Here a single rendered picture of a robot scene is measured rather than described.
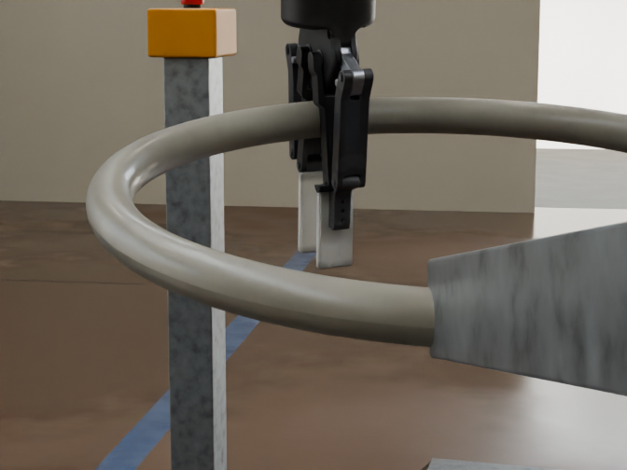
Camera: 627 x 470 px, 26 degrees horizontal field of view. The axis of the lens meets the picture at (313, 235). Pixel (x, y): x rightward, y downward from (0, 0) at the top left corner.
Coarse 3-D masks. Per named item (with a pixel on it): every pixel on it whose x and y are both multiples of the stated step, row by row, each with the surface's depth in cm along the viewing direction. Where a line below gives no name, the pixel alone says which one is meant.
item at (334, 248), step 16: (352, 192) 110; (320, 208) 110; (352, 208) 111; (320, 224) 110; (352, 224) 111; (320, 240) 111; (336, 240) 111; (352, 240) 112; (320, 256) 111; (336, 256) 112; (352, 256) 112
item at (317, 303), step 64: (192, 128) 101; (256, 128) 105; (384, 128) 111; (448, 128) 111; (512, 128) 110; (576, 128) 108; (128, 192) 86; (128, 256) 77; (192, 256) 73; (320, 320) 69; (384, 320) 68
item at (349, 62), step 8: (344, 48) 105; (344, 56) 105; (352, 56) 105; (344, 64) 104; (352, 64) 104; (352, 72) 103; (360, 72) 103; (336, 80) 104; (360, 80) 103; (352, 88) 104; (360, 88) 104
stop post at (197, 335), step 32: (160, 32) 223; (192, 32) 221; (224, 32) 225; (192, 64) 224; (192, 96) 225; (192, 192) 228; (192, 224) 229; (192, 320) 232; (224, 320) 238; (192, 352) 233; (224, 352) 239; (192, 384) 234; (224, 384) 240; (192, 416) 235; (224, 416) 240; (192, 448) 236; (224, 448) 241
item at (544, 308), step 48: (576, 240) 43; (624, 240) 38; (432, 288) 67; (480, 288) 57; (528, 288) 49; (576, 288) 43; (624, 288) 38; (480, 336) 57; (528, 336) 49; (576, 336) 43; (624, 336) 38; (576, 384) 43; (624, 384) 38
